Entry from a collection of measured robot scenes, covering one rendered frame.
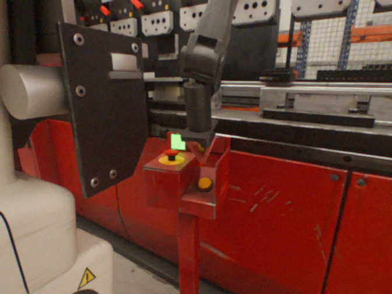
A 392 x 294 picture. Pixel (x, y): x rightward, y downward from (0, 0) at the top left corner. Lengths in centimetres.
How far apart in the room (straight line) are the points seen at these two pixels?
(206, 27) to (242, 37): 99
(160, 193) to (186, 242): 20
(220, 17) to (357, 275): 78
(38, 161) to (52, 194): 145
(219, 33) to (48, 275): 44
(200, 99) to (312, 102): 44
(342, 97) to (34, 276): 80
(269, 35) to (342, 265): 110
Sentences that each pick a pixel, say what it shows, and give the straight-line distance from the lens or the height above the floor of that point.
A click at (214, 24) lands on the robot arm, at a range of 49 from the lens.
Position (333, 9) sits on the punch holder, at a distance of 83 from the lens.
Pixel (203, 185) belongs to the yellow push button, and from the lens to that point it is 64.
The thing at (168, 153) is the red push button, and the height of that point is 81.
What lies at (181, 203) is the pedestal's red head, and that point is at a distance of 62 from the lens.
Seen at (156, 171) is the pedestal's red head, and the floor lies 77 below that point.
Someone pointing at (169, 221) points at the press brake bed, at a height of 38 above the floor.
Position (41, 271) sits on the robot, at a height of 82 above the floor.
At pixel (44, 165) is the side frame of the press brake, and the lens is 174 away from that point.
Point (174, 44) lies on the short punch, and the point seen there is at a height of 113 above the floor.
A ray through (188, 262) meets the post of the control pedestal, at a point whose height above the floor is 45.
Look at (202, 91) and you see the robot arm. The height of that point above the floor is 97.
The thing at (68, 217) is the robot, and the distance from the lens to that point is 28.
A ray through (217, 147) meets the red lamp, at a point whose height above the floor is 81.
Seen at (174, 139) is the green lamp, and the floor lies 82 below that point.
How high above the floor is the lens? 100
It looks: 18 degrees down
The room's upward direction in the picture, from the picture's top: straight up
